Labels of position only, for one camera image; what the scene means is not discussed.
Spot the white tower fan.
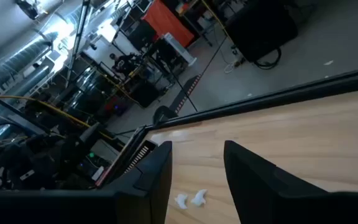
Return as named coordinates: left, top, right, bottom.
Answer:
left=163, top=32, right=198, bottom=67

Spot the white floor cable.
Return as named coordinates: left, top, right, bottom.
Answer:
left=223, top=60, right=239, bottom=75

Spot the yellow cable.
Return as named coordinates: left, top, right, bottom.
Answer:
left=0, top=95, right=127, bottom=147

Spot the coiled black cable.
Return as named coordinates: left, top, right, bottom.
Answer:
left=252, top=46, right=283, bottom=70

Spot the black equipment case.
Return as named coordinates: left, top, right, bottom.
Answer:
left=225, top=0, right=300, bottom=63

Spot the person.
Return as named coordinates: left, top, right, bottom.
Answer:
left=109, top=52, right=139, bottom=77

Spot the black hazard-striped floor mat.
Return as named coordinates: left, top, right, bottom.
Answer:
left=173, top=73, right=202, bottom=114

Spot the orange fabric panel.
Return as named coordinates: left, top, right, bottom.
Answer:
left=142, top=0, right=196, bottom=48

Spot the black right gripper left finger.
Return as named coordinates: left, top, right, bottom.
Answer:
left=103, top=141, right=173, bottom=224

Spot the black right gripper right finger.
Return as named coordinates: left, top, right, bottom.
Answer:
left=223, top=140, right=328, bottom=224

